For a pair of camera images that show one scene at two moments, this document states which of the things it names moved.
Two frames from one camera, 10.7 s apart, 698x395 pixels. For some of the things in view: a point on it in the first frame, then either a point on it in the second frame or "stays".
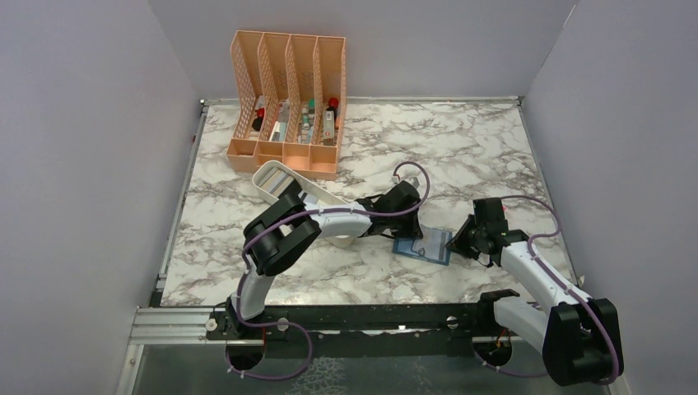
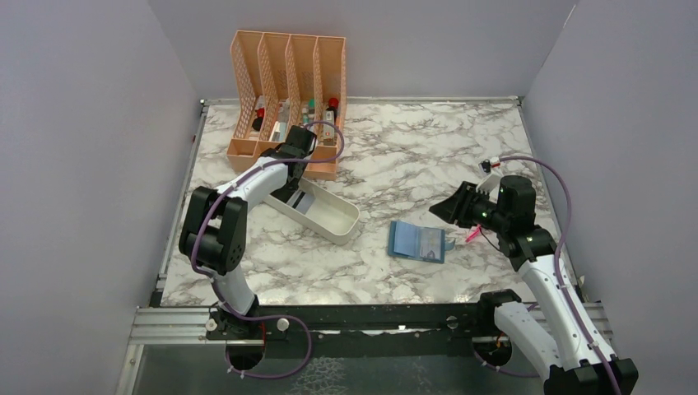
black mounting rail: [358, 332] stays
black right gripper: [458, 243] → [456, 208]
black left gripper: [412, 230] → [292, 184]
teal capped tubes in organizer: [308, 122] stays
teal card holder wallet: [431, 247] stays
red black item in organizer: [257, 123] stays
